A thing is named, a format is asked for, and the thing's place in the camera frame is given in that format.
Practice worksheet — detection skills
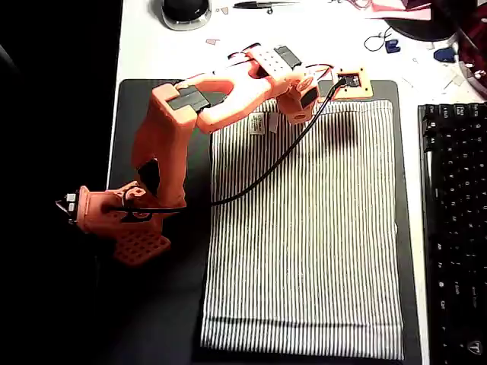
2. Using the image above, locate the blue plastic piece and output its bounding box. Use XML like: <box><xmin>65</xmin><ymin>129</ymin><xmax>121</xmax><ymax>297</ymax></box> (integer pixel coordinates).
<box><xmin>433</xmin><ymin>46</ymin><xmax>457</xmax><ymax>64</ymax></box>

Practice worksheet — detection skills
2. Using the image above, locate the black silver computer mouse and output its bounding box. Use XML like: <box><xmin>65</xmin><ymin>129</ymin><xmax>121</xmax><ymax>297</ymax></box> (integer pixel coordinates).
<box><xmin>159</xmin><ymin>0</ymin><xmax>212</xmax><ymax>31</ymax></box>

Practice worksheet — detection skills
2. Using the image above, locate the black keyboard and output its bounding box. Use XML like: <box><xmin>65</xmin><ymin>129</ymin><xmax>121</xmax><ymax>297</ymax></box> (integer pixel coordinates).
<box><xmin>417</xmin><ymin>101</ymin><xmax>487</xmax><ymax>365</ymax></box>

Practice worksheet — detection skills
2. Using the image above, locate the black silver pen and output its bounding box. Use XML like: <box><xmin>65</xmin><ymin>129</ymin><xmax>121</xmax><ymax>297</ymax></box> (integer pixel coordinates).
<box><xmin>232</xmin><ymin>0</ymin><xmax>300</xmax><ymax>11</ymax></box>

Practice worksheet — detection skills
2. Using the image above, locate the black round base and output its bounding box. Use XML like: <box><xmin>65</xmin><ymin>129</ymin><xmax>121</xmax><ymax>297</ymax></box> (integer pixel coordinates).
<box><xmin>384</xmin><ymin>7</ymin><xmax>457</xmax><ymax>42</ymax></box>

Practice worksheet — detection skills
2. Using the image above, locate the black desk mat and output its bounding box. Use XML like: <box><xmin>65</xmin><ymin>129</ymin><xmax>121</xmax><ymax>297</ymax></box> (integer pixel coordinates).
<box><xmin>108</xmin><ymin>78</ymin><xmax>423</xmax><ymax>365</ymax></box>

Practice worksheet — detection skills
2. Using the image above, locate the camera in orange mount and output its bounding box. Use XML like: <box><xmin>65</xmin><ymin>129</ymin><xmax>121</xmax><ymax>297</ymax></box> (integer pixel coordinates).
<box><xmin>335</xmin><ymin>66</ymin><xmax>373</xmax><ymax>100</ymax></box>

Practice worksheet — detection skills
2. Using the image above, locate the black camera cable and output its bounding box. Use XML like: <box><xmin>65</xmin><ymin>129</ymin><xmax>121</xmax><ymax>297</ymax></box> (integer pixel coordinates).
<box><xmin>110</xmin><ymin>78</ymin><xmax>349</xmax><ymax>222</ymax></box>

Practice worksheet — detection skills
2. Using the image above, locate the thin wire loop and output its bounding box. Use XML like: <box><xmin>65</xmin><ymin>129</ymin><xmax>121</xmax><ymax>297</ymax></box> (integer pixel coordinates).
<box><xmin>364</xmin><ymin>28</ymin><xmax>395</xmax><ymax>53</ymax></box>

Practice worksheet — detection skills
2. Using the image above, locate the pink paper sheet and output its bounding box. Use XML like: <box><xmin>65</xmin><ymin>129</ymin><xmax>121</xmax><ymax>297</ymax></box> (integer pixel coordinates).
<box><xmin>367</xmin><ymin>0</ymin><xmax>433</xmax><ymax>21</ymax></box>

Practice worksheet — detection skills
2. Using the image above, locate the striped grey cloth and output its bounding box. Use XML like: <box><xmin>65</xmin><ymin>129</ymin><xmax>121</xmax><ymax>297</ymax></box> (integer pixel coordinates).
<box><xmin>200</xmin><ymin>97</ymin><xmax>405</xmax><ymax>360</ymax></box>

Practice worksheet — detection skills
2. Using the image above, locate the dark red bowl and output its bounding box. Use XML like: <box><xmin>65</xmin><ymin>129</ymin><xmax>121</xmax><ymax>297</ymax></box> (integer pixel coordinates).
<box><xmin>456</xmin><ymin>0</ymin><xmax>487</xmax><ymax>96</ymax></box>

